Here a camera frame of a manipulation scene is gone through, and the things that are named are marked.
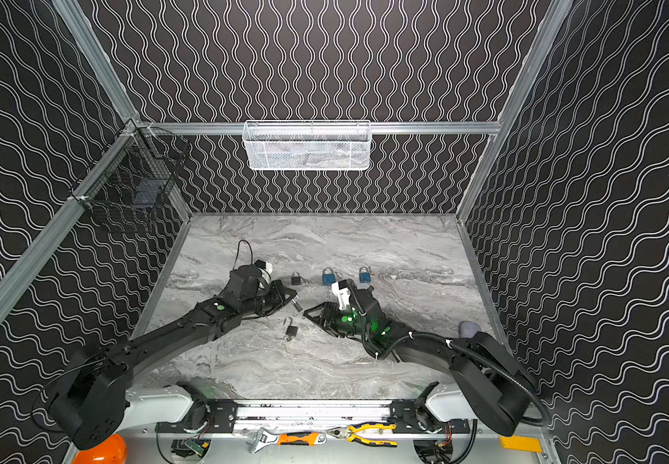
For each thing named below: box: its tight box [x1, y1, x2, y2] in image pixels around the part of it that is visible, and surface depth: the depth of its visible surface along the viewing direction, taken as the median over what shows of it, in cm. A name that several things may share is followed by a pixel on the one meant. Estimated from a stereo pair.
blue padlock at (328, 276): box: [321, 266, 337, 287], surface depth 103 cm
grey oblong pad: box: [458, 320, 482, 339], surface depth 90 cm
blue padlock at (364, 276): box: [358, 265, 372, 284], surface depth 105 cm
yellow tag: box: [500, 435, 543, 454], surface depth 72 cm
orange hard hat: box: [71, 433, 127, 464], surface depth 68 cm
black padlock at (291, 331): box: [283, 316, 299, 342], surface depth 92 cm
